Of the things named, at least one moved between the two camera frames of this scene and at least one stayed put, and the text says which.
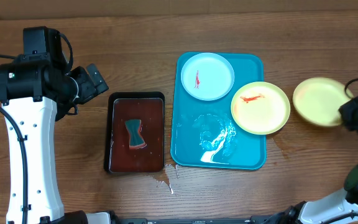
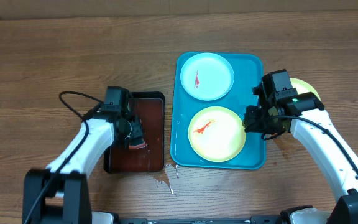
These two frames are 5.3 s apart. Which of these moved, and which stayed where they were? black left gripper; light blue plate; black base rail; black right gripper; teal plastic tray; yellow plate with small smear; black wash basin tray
Moved: yellow plate with small smear; black left gripper; black right gripper
Stayed: light blue plate; black wash basin tray; teal plastic tray; black base rail
